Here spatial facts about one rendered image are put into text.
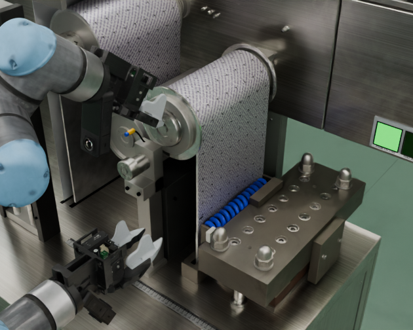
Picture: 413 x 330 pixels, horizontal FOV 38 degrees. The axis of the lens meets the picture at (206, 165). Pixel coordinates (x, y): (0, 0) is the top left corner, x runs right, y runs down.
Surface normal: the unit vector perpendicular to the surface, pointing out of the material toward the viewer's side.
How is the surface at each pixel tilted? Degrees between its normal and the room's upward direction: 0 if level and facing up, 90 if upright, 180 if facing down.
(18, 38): 50
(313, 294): 0
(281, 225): 0
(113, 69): 90
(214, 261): 90
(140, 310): 0
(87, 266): 90
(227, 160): 90
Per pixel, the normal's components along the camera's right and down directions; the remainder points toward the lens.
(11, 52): -0.48, -0.20
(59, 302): 0.55, -0.35
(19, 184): 0.40, 0.52
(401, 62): -0.61, 0.44
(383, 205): 0.01, -0.82
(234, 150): 0.79, 0.36
